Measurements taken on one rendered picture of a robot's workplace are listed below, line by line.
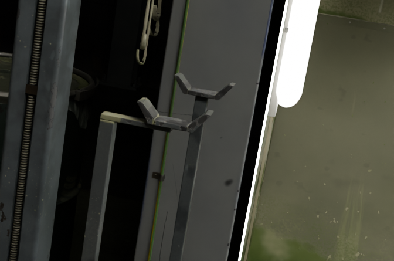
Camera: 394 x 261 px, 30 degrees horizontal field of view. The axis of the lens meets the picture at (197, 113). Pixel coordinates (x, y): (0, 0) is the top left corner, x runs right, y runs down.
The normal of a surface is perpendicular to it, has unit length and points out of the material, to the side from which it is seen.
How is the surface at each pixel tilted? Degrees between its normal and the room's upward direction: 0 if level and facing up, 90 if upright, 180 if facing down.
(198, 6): 90
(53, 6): 90
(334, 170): 57
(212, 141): 90
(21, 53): 90
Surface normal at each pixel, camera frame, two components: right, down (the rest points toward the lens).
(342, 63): -0.05, -0.36
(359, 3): -0.17, 0.18
